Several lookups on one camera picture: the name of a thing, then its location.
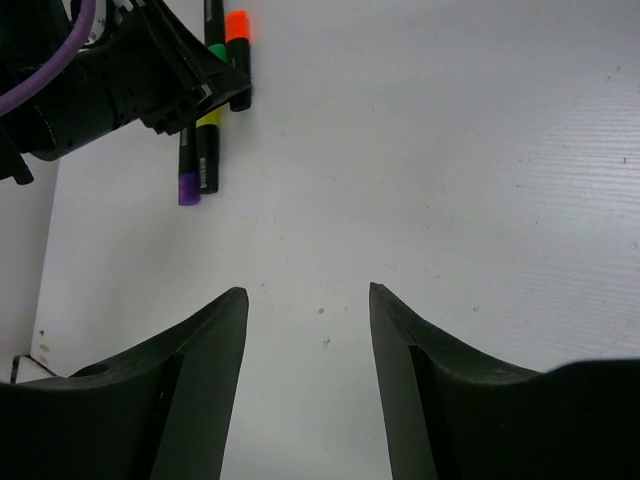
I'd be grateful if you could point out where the yellow cap black highlighter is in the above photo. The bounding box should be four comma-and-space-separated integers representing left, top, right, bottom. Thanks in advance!
196, 109, 220, 194

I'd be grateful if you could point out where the orange cap black highlighter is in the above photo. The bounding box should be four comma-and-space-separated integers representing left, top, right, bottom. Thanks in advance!
225, 10, 252, 112

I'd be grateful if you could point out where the green cap black highlighter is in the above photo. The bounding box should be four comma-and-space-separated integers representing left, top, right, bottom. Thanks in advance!
203, 0, 227, 61

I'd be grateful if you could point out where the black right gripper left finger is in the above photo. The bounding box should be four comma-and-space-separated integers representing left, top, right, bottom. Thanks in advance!
1, 287, 249, 480

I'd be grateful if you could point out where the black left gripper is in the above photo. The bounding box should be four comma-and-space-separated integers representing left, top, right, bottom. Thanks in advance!
1, 1, 252, 161

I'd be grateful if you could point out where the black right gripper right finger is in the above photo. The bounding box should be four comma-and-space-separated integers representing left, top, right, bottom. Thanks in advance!
369, 284, 639, 479

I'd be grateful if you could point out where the purple cap black highlighter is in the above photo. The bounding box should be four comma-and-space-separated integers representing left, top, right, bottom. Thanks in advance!
178, 124, 200, 206

